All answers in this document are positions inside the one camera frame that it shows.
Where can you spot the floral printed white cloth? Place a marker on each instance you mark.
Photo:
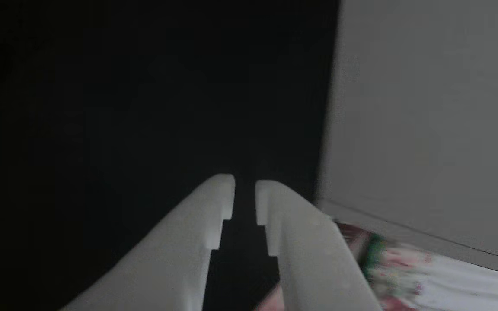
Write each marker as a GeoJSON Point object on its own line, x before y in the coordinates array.
{"type": "Point", "coordinates": [404, 276]}

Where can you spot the black desk mat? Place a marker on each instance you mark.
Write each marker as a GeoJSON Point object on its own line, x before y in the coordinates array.
{"type": "Point", "coordinates": [102, 108]}

